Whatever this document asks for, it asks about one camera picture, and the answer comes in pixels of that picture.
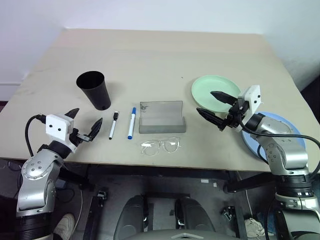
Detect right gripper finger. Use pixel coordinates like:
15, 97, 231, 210
210, 91, 238, 106
196, 107, 227, 131

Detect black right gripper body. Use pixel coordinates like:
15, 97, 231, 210
224, 99, 249, 129

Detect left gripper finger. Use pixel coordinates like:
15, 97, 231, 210
87, 117, 104, 142
64, 107, 80, 120

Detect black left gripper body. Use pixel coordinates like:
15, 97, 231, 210
68, 127, 91, 148

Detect light blue plate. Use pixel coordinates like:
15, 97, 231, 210
241, 111, 307, 163

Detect clear frame glasses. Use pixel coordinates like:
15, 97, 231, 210
139, 136, 181, 157

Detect grey glasses case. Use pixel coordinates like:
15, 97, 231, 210
138, 99, 188, 135

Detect black plastic cup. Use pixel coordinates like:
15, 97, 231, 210
75, 70, 112, 111

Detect white marker with black cap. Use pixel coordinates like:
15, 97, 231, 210
108, 111, 120, 141

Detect light green plate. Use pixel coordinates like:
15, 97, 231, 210
191, 74, 242, 115

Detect white marker with blue cap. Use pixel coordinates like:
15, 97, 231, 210
126, 107, 137, 140

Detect white sneaker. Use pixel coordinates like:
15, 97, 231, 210
53, 213, 76, 238

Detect dark grey rounded cover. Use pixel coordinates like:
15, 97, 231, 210
174, 196, 216, 232
113, 196, 149, 240

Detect white crumpled cloth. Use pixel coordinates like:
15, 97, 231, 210
243, 217, 264, 237

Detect grey robot torso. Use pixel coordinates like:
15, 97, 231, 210
113, 223, 222, 240

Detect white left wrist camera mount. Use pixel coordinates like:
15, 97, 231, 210
45, 113, 77, 154

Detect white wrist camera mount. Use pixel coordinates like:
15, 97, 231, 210
236, 84, 263, 132
45, 113, 77, 154

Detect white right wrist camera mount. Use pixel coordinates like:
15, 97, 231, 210
236, 84, 263, 132

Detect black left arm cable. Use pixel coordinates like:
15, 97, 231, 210
24, 114, 47, 157

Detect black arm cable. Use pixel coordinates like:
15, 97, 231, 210
236, 116, 320, 176
24, 114, 47, 157

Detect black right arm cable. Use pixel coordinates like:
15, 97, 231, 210
236, 116, 320, 176

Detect black table frame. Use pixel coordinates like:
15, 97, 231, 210
57, 163, 278, 195

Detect black floor rail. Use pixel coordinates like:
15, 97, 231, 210
83, 194, 108, 240
226, 207, 248, 240

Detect black stand frame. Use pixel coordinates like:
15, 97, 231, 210
139, 192, 192, 231

